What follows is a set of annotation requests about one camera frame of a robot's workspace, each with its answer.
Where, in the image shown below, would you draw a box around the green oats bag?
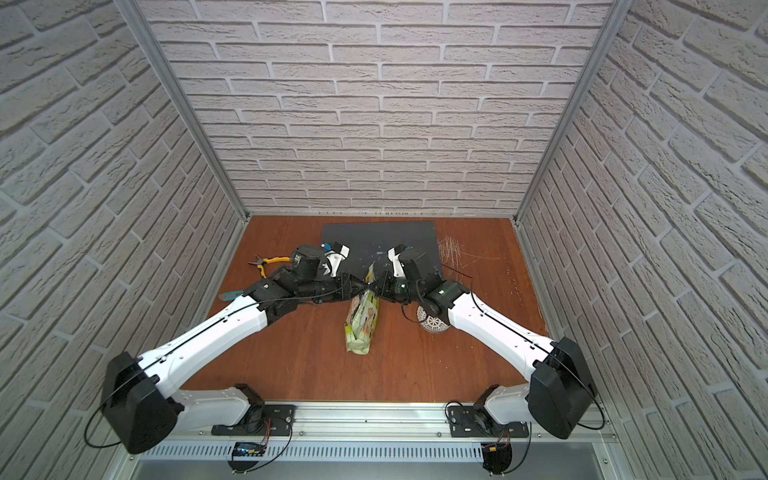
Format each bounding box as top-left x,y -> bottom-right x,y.
345,289 -> 380,355

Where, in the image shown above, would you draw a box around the white patterned breakfast bowl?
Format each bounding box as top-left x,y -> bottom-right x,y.
417,306 -> 450,334

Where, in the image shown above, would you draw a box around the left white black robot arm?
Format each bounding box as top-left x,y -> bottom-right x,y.
99,244 -> 368,454

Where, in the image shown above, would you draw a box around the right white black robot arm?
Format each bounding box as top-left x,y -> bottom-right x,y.
372,246 -> 597,439

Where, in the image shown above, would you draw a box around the teal utility knife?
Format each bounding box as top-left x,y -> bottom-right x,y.
218,291 -> 243,302

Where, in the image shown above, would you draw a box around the left controller board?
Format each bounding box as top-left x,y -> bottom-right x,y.
228,442 -> 266,474

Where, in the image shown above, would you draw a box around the controller board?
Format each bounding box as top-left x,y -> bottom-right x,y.
481,443 -> 514,475
228,442 -> 266,474

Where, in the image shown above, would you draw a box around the right controller board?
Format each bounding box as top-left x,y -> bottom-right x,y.
481,443 -> 514,475

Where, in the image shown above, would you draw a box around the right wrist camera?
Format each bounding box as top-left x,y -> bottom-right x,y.
387,244 -> 407,278

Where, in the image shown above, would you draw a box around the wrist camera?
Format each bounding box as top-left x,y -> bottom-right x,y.
321,242 -> 350,277
387,244 -> 407,278

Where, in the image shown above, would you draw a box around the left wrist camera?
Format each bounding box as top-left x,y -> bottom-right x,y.
321,242 -> 350,277

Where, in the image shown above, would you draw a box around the grey network switch box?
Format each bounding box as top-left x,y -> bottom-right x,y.
321,221 -> 440,279

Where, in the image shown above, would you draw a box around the yellow handled pliers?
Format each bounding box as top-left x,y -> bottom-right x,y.
249,256 -> 291,278

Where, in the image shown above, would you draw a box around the aluminium front rail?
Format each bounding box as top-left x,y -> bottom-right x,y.
119,400 -> 619,445

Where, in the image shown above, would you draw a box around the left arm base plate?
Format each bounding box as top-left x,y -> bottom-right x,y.
211,404 -> 296,437

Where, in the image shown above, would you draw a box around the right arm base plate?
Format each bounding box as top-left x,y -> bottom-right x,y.
444,402 -> 530,440

